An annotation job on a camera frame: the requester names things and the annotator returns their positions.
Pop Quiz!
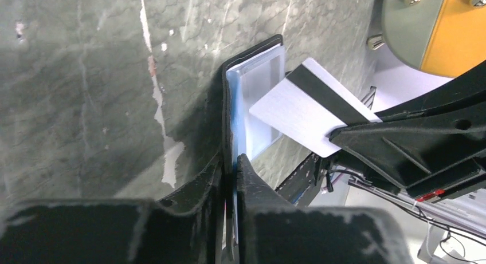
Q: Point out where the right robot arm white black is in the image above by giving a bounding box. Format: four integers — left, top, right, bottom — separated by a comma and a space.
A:
330, 62, 485, 263

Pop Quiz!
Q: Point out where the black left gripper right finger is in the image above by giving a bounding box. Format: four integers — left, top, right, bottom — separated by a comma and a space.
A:
236, 154, 413, 263

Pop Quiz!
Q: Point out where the white magnetic stripe card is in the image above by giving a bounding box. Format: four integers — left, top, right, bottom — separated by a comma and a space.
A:
249, 58, 381, 157

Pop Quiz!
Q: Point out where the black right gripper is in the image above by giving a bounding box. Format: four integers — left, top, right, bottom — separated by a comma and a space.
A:
330, 61, 485, 203

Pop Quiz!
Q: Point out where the black card holder wallet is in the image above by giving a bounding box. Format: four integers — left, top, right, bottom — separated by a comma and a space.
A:
221, 34, 286, 261

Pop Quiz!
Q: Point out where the cream cylinder orange face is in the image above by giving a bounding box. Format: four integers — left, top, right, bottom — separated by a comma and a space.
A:
367, 0, 485, 78

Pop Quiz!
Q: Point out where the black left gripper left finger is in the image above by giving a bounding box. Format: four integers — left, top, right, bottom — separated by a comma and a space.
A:
1, 155, 223, 263

